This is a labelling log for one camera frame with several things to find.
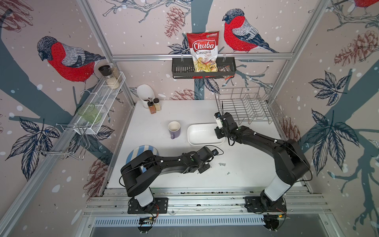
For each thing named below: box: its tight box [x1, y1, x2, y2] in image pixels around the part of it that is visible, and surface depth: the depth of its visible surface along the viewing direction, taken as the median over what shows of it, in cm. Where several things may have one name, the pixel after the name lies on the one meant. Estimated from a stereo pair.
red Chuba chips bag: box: [186, 31, 220, 73], surface depth 83 cm
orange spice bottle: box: [147, 100, 157, 115], surface depth 112 cm
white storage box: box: [187, 122, 226, 146], surface depth 100 cm
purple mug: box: [167, 120, 181, 140], surface depth 97 cm
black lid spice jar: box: [98, 65, 120, 90], surface depth 83 cm
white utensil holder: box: [136, 83, 156, 110], surface depth 113 cm
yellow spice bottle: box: [153, 97, 162, 112], surface depth 113 cm
